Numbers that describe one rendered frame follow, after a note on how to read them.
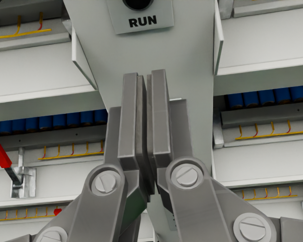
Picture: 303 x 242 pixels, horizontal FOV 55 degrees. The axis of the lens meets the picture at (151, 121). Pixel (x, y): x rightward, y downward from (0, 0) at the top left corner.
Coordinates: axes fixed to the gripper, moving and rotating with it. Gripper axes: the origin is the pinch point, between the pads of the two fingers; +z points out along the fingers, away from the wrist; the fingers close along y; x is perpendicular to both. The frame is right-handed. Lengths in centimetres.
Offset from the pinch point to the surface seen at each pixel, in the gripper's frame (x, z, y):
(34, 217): -43, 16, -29
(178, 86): -8.0, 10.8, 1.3
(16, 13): -2.9, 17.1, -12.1
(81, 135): -21.1, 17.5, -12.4
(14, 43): -4.7, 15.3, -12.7
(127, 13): -0.9, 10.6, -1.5
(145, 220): -44.3, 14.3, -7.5
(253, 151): -24.9, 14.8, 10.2
